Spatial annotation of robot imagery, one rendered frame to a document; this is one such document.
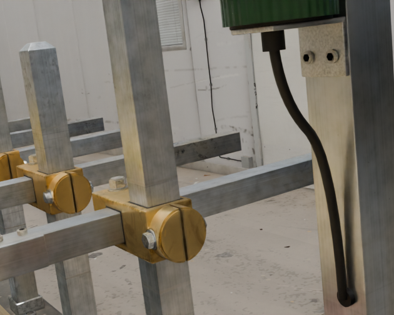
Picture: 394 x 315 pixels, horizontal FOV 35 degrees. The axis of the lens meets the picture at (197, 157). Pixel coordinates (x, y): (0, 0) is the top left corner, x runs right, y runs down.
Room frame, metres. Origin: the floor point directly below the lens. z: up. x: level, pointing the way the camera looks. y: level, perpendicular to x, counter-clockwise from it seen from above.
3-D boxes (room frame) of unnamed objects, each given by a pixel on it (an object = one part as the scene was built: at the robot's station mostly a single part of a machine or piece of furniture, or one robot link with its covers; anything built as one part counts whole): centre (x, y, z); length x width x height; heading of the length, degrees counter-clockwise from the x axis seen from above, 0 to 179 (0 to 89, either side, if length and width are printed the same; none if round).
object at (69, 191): (0.79, 0.19, 0.95); 0.14 x 0.06 x 0.05; 33
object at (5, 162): (1.00, 0.32, 0.95); 0.14 x 0.06 x 0.05; 33
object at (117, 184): (0.63, 0.08, 0.98); 0.02 x 0.02 x 0.01
